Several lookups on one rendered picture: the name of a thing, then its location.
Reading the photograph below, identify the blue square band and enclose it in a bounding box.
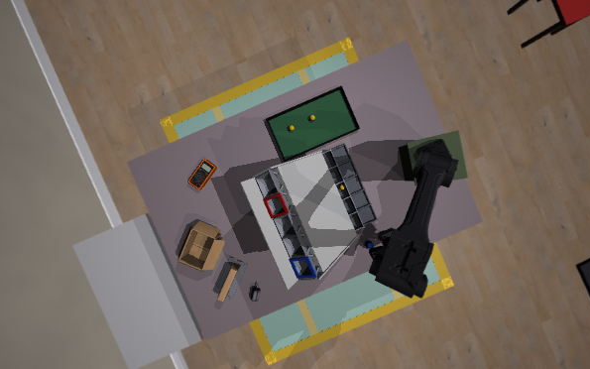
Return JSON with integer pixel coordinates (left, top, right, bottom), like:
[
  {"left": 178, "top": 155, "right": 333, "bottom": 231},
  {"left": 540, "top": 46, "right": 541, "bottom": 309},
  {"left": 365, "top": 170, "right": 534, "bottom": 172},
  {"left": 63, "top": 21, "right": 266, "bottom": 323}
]
[{"left": 290, "top": 257, "right": 316, "bottom": 279}]

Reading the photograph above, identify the orange digital multimeter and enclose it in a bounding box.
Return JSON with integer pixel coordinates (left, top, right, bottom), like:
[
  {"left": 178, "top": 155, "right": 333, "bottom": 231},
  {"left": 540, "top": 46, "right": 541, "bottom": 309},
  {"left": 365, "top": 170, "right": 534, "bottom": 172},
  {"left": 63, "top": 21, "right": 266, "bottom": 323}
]
[{"left": 188, "top": 160, "right": 217, "bottom": 189}]

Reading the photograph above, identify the red square band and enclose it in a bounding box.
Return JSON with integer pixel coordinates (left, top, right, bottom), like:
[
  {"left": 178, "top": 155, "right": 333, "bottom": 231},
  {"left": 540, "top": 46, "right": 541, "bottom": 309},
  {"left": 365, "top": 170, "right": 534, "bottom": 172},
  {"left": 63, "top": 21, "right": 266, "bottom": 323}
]
[{"left": 263, "top": 193, "right": 289, "bottom": 219}]

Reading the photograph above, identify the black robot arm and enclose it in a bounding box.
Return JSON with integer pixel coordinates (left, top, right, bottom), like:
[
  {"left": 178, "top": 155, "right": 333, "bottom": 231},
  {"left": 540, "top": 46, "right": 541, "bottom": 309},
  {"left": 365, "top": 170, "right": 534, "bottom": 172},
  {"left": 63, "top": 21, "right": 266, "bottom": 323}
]
[{"left": 369, "top": 139, "right": 458, "bottom": 298}]

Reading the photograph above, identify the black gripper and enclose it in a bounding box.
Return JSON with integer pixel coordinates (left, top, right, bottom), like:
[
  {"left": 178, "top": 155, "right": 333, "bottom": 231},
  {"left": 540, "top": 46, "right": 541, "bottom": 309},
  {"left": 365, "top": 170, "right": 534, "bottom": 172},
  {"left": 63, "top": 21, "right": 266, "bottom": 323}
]
[{"left": 378, "top": 228, "right": 394, "bottom": 240}]

